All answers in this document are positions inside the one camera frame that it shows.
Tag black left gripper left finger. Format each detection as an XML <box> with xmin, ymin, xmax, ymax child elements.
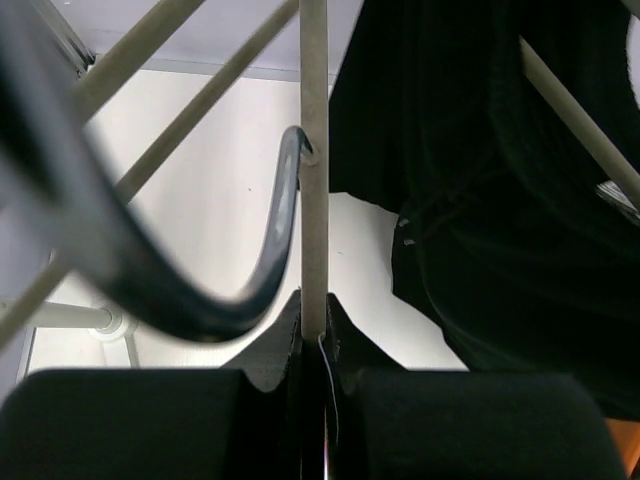
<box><xmin>1</xmin><ymin>293</ymin><xmax>301</xmax><ymax>479</ymax></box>

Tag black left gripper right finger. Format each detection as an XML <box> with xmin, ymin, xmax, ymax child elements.
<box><xmin>321</xmin><ymin>295</ymin><xmax>626</xmax><ymax>479</ymax></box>

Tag grey hanger with metal hook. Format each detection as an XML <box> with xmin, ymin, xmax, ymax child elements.
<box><xmin>0</xmin><ymin>0</ymin><xmax>331</xmax><ymax>344</ymax></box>

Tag black shorts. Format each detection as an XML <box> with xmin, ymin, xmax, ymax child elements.
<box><xmin>329</xmin><ymin>1</ymin><xmax>639</xmax><ymax>420</ymax></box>

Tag white clothes rack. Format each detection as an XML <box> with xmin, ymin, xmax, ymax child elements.
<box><xmin>1</xmin><ymin>257</ymin><xmax>141</xmax><ymax>368</ymax></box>

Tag orange plastic basket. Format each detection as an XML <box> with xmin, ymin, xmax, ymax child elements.
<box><xmin>606</xmin><ymin>419</ymin><xmax>640</xmax><ymax>477</ymax></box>

